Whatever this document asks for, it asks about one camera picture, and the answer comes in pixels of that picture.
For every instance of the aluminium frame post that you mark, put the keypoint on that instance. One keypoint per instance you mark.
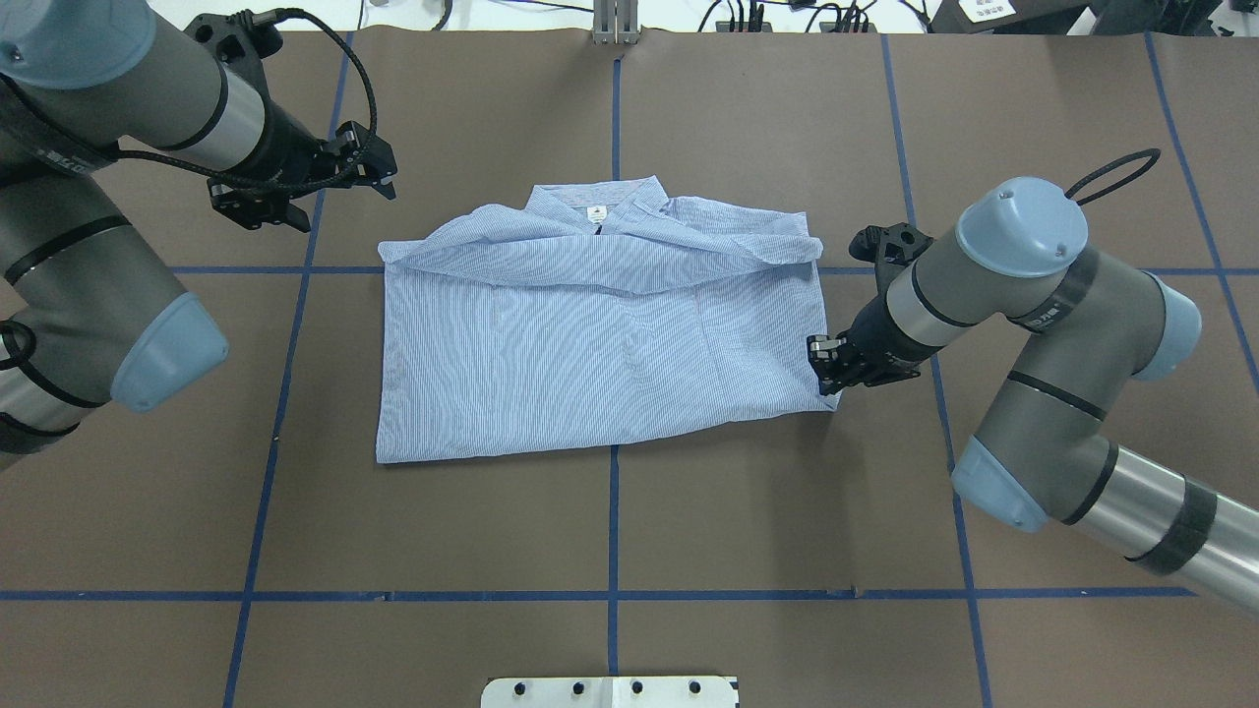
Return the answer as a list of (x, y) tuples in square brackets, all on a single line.
[(615, 22)]

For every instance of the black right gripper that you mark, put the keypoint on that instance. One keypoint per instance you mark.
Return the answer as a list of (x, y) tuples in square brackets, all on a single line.
[(882, 338)]

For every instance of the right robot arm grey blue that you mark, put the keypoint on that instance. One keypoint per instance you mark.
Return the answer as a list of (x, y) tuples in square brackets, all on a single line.
[(1093, 324)]

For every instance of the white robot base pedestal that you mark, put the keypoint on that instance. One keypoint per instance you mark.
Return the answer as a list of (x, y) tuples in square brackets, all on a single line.
[(640, 691)]

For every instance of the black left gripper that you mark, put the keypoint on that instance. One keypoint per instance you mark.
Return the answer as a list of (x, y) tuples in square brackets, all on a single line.
[(286, 150)]

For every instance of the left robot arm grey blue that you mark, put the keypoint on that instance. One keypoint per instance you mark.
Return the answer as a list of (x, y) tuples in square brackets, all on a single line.
[(87, 84)]

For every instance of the blue striped button-up shirt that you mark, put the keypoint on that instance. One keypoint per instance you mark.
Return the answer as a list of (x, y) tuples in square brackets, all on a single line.
[(596, 314)]

